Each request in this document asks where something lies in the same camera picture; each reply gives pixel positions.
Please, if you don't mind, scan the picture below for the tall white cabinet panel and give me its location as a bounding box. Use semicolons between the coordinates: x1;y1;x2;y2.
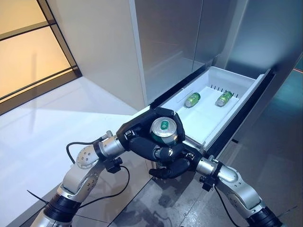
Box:
46;0;152;112

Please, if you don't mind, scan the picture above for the fridge drawer with white bin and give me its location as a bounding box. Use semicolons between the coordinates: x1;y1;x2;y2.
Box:
149;66;276;162

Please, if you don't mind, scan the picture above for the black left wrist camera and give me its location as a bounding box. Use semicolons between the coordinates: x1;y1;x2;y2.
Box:
106;157;123;175

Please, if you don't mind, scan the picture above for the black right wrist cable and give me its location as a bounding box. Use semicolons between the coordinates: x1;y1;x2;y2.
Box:
213;185;240;227

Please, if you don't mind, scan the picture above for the stainless steel fridge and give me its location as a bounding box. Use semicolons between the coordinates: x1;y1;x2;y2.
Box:
129;0;249;107

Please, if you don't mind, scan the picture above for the light green drink can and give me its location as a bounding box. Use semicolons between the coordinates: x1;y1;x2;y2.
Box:
214;91;233;107
184;92;202;108

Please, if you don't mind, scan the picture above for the dark green drink can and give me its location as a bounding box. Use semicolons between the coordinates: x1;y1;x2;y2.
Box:
149;116;179;146

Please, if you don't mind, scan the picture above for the amber glass panel dark frame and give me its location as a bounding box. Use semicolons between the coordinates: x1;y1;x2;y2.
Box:
0;0;83;116

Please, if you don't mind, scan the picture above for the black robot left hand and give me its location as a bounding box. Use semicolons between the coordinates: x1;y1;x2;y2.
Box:
116;106;186;162

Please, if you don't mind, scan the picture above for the black zip tie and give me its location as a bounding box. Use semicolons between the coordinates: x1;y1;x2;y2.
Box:
276;205;299;217
27;189;50;204

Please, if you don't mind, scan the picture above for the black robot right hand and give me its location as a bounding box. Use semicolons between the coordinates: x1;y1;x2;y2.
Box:
149;142;204;179

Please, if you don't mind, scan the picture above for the white counter cabinet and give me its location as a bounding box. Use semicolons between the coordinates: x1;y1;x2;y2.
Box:
0;75;154;227

